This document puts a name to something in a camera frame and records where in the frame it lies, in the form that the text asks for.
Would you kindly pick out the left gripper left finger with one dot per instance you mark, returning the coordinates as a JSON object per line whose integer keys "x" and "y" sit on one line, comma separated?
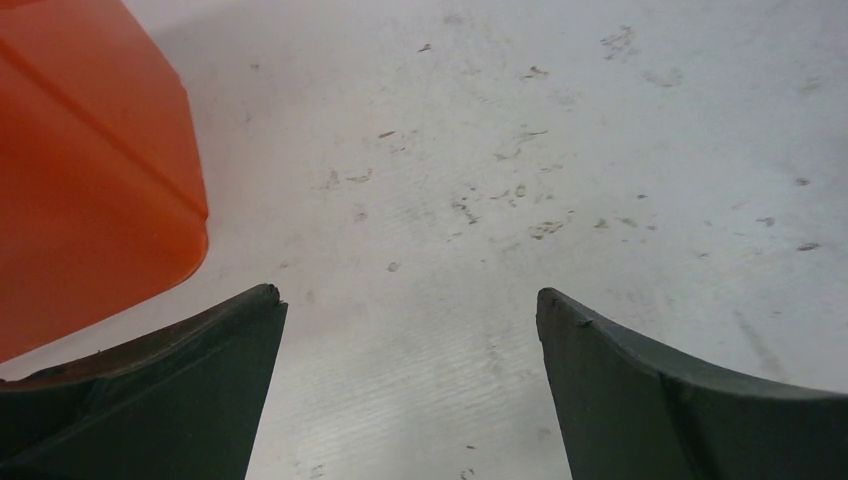
{"x": 182, "y": 402}

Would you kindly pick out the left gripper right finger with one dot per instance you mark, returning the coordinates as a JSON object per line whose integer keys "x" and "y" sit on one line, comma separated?
{"x": 630, "y": 407}

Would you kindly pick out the orange plastic bin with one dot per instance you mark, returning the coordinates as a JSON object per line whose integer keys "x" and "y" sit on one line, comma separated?
{"x": 103, "y": 203}

